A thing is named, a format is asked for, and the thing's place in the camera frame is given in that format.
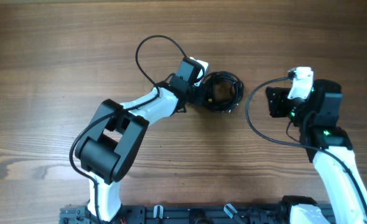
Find black USB cable bundle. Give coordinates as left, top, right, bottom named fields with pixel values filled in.
left=202, top=70, right=245, bottom=114

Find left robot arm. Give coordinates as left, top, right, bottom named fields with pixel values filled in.
left=70, top=57, right=209, bottom=223

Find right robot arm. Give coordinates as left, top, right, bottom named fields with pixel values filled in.
left=266, top=80, right=367, bottom=223

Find black left camera cable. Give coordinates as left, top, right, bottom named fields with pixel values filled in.
left=68, top=34, right=188, bottom=224

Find black camera cable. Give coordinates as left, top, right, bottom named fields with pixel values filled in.
left=68, top=34, right=188, bottom=224
left=244, top=76, right=367, bottom=224

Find black right camera cable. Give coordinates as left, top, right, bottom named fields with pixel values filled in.
left=244, top=76, right=367, bottom=224

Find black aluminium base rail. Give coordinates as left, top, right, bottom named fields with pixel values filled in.
left=58, top=203, right=284, bottom=224

